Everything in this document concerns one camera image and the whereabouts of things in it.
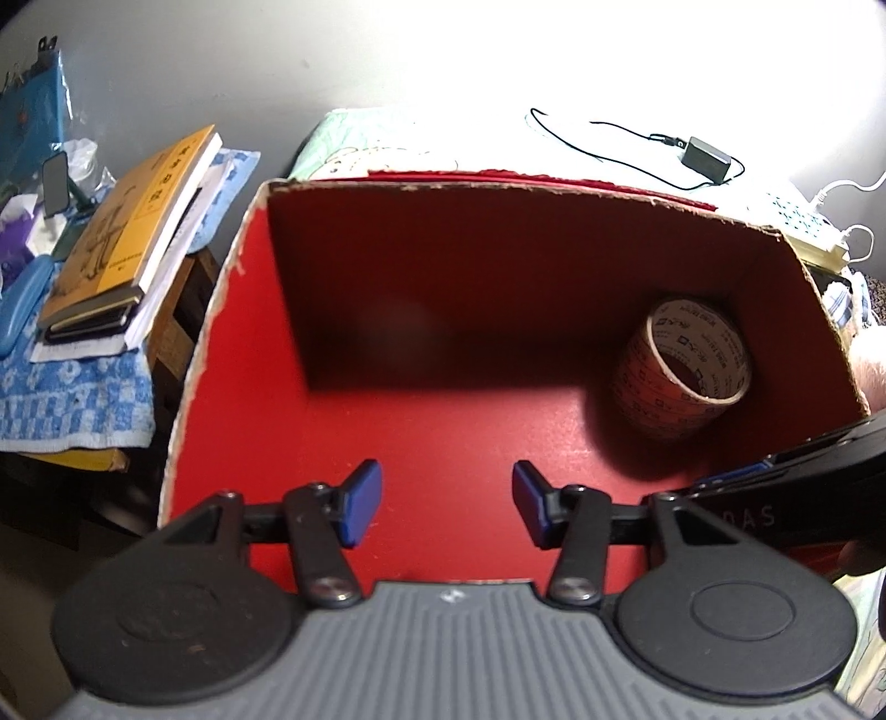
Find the pale printed bedsheet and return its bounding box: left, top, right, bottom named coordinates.
left=287, top=109, right=534, bottom=182

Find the blue checkered towel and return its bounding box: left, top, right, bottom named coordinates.
left=0, top=148, right=262, bottom=451

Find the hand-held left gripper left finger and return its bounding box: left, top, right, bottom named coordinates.
left=161, top=459, right=384, bottom=610

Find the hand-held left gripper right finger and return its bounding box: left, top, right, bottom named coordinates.
left=512, top=460, right=749, bottom=610

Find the white power strip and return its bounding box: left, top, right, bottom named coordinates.
left=758, top=190, right=852, bottom=256

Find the blue glasses case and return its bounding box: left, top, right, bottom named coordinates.
left=0, top=255, right=55, bottom=357

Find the black cable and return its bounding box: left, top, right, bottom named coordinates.
left=529, top=107, right=747, bottom=192

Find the wooden side table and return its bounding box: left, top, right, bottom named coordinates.
left=0, top=245, right=224, bottom=473

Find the white cable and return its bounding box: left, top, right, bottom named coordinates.
left=810, top=178, right=886, bottom=259

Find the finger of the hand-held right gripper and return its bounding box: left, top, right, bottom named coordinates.
left=692, top=460, right=780, bottom=494

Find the dark notebook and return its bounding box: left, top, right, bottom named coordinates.
left=43, top=294, right=148, bottom=345

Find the printed tape roll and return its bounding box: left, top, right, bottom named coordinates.
left=612, top=296, right=753, bottom=443

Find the blue plastic bag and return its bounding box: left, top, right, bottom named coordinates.
left=0, top=52, right=74, bottom=191

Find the red cardboard box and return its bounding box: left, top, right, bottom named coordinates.
left=158, top=169, right=873, bottom=584

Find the black smartphone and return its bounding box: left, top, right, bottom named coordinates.
left=43, top=152, right=71, bottom=213

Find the black power adapter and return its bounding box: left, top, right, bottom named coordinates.
left=682, top=137, right=735, bottom=183

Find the clear plastic bag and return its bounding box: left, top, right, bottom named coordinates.
left=65, top=138, right=120, bottom=203

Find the stack of books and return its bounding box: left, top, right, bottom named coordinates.
left=31, top=147, right=240, bottom=364

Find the purple plastic packet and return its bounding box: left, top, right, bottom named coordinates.
left=0, top=208, right=44, bottom=272

